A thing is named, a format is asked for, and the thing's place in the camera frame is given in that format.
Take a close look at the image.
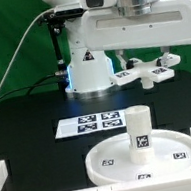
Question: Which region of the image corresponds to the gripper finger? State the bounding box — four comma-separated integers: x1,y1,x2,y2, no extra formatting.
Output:
156,46,170,67
115,49,134,70

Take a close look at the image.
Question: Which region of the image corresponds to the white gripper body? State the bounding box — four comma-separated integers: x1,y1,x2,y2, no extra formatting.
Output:
81,0,191,51

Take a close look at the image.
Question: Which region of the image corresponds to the white cross-shaped table base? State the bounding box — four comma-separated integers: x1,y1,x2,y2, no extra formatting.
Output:
110,53,181,90

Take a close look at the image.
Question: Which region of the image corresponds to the white round table top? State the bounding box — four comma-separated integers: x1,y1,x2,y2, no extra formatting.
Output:
85,129,191,186

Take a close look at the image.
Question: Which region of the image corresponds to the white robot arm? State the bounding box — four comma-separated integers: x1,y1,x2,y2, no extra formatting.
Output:
43,0,191,98

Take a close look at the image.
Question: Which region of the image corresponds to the white fiducial marker sheet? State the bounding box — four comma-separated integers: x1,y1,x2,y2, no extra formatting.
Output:
55,109,126,139

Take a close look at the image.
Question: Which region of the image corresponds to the black camera stand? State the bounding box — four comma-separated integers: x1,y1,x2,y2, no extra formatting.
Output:
38,7,84,90

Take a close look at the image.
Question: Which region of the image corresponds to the white cable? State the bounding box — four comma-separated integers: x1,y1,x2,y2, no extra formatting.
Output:
0,7,71,111

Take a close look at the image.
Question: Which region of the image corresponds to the black cable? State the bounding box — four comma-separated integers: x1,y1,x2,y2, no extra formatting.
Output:
0,71,74,109

